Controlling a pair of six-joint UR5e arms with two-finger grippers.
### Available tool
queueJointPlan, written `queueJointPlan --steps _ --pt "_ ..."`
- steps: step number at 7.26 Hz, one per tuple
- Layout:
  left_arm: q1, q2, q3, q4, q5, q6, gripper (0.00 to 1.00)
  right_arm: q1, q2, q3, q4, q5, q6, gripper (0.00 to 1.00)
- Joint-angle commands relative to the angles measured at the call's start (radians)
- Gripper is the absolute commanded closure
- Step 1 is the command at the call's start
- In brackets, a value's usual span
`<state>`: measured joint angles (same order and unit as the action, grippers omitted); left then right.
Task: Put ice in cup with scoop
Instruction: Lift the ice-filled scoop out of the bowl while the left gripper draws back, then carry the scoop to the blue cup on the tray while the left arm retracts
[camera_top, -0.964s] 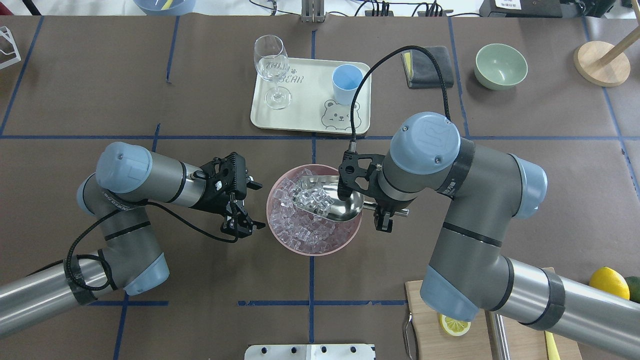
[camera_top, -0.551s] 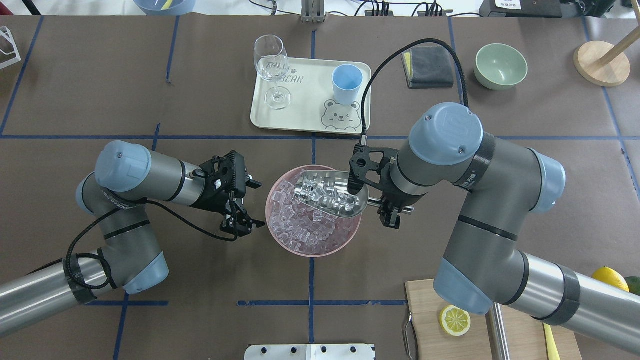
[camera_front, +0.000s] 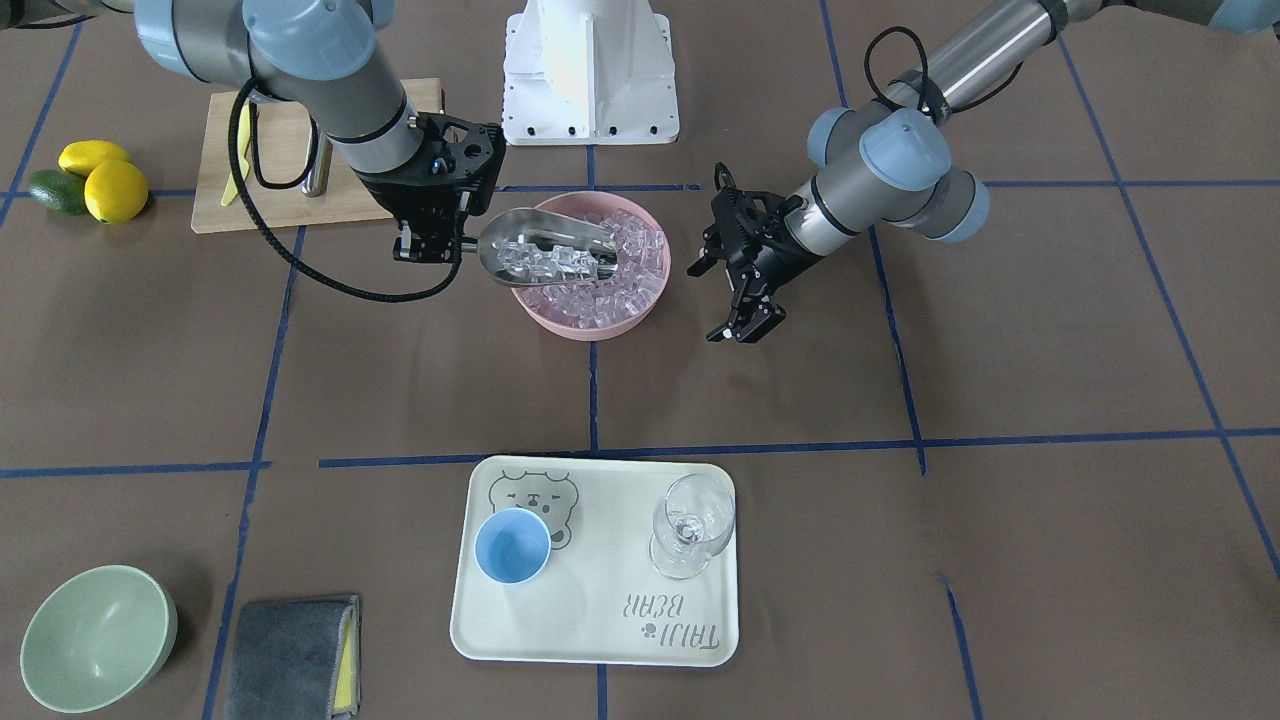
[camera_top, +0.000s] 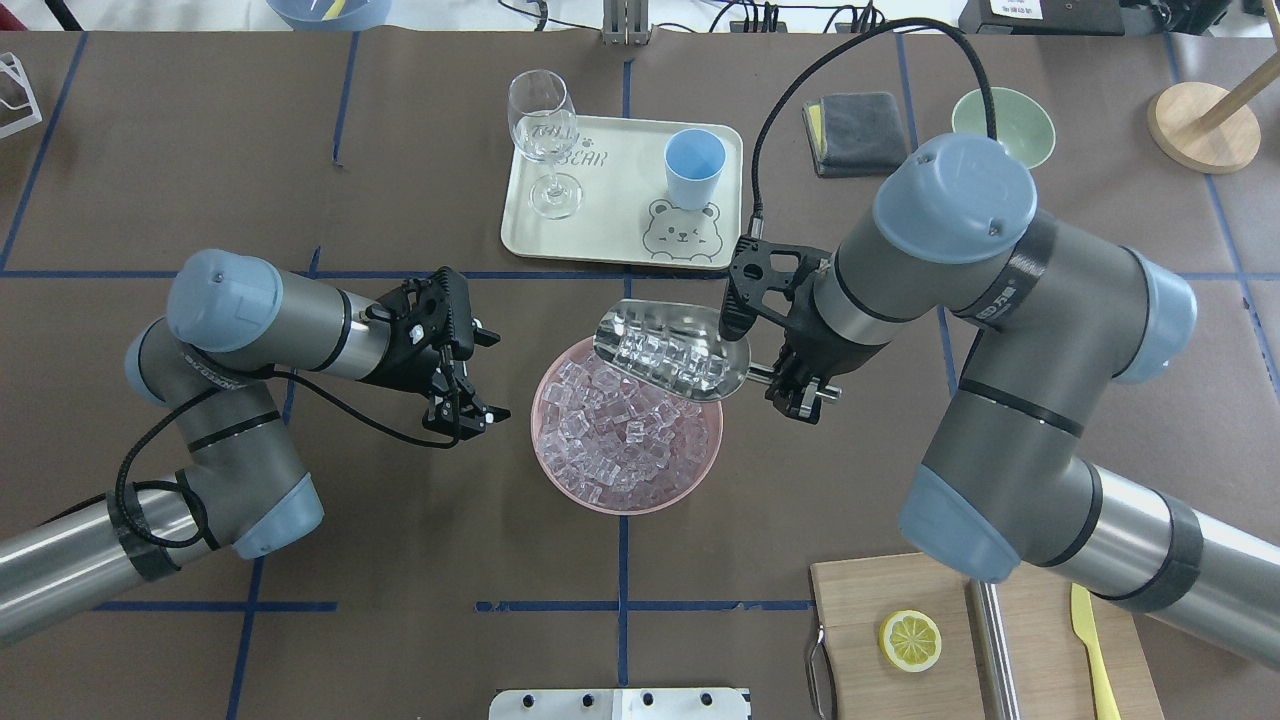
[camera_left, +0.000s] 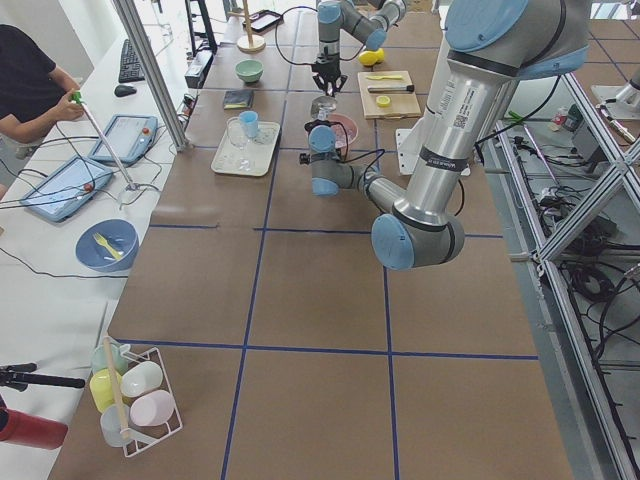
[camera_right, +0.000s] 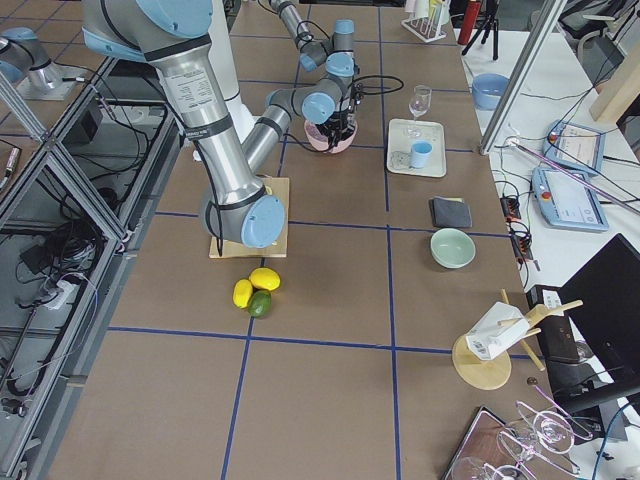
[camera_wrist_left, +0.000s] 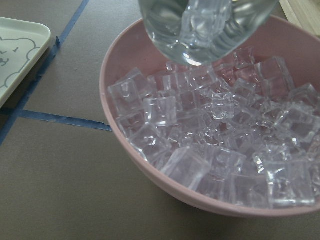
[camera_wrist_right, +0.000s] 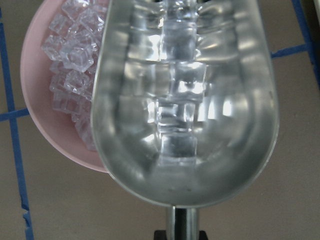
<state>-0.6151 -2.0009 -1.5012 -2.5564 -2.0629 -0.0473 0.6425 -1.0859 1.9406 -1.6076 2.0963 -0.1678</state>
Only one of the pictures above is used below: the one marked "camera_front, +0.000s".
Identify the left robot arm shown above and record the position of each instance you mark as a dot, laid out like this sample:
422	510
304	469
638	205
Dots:
886	162

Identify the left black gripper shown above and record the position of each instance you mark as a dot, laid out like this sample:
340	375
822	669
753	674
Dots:
768	257

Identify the clear wine glass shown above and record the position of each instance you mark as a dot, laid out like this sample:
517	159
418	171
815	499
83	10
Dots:
692	523

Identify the steel cylinder rod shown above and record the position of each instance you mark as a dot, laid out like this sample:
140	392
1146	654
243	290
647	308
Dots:
316	180

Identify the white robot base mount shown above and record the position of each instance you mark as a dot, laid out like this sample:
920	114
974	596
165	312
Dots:
589	73

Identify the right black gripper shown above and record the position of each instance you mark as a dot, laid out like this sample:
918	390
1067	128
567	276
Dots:
408	205

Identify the pink bowl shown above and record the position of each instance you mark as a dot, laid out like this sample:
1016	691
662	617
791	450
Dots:
602	203

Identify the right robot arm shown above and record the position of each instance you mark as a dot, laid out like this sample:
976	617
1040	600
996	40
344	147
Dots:
324	55

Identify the cream bear tray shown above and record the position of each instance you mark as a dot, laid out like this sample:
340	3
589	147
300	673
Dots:
599	601

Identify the grey folded cloth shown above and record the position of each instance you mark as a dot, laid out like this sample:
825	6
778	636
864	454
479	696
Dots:
297	659

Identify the yellow lemon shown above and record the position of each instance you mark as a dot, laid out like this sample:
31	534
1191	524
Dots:
115	192
80	158

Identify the light blue cup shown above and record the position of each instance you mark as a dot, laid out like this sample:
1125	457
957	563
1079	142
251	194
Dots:
512	546

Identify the yellow plastic knife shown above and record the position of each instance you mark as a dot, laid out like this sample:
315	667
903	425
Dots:
242	159

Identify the clear ice cubes pile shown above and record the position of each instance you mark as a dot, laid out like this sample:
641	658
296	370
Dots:
633	290

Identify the metal ice scoop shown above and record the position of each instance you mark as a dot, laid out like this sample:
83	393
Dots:
528	247

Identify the green bowl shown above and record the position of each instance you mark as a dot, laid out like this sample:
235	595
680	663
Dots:
98	638

